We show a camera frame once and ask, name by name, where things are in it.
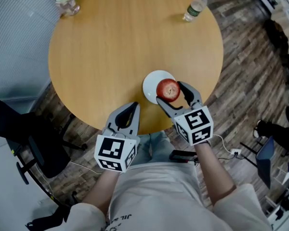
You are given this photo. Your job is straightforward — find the person's left forearm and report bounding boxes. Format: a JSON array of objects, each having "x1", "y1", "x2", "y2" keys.
[{"x1": 81, "y1": 169, "x2": 119, "y2": 214}]

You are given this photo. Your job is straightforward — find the black box device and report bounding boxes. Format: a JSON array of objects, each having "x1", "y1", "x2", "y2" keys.
[{"x1": 169, "y1": 149, "x2": 199, "y2": 164}]

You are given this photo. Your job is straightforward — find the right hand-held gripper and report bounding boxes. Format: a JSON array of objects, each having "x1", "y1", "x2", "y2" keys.
[{"x1": 156, "y1": 81, "x2": 214, "y2": 147}]

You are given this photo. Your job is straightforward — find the clear plastic water bottle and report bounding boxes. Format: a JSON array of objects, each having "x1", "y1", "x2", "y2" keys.
[{"x1": 182, "y1": 0, "x2": 213, "y2": 23}]

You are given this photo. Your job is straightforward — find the thin white floor cable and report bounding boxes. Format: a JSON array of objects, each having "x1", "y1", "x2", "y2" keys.
[{"x1": 69, "y1": 161, "x2": 105, "y2": 176}]

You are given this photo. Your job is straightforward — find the black bag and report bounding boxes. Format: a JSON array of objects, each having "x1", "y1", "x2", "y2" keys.
[{"x1": 264, "y1": 19, "x2": 289, "y2": 51}]

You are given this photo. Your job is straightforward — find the person's beige shirt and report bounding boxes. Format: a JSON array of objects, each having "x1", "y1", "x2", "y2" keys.
[{"x1": 64, "y1": 161, "x2": 273, "y2": 231}]

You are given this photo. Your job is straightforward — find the person's right forearm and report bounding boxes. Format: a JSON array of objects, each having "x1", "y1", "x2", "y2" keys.
[{"x1": 194, "y1": 142, "x2": 237, "y2": 206}]

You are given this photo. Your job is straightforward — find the dark blue panel on stand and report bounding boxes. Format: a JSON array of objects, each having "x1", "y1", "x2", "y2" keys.
[{"x1": 239, "y1": 135, "x2": 276, "y2": 190}]

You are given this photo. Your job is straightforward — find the red apple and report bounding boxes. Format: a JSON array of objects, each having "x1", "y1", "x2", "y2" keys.
[{"x1": 156, "y1": 78, "x2": 182, "y2": 103}]

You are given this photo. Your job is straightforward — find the black office chair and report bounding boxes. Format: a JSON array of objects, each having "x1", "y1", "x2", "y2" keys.
[{"x1": 0, "y1": 98, "x2": 88, "y2": 185}]

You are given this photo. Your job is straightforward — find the person's grey trousers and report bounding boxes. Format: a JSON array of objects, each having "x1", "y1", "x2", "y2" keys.
[{"x1": 131, "y1": 131, "x2": 176, "y2": 166}]

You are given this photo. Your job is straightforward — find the white round plate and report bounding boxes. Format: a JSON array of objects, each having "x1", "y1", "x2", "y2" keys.
[{"x1": 142, "y1": 70, "x2": 177, "y2": 105}]

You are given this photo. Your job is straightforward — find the clear jar with pale lid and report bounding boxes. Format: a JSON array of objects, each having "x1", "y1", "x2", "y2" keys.
[{"x1": 55, "y1": 0, "x2": 81, "y2": 17}]

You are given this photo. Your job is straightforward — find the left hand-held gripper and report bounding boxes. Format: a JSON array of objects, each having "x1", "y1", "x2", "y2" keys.
[{"x1": 93, "y1": 102, "x2": 141, "y2": 173}]

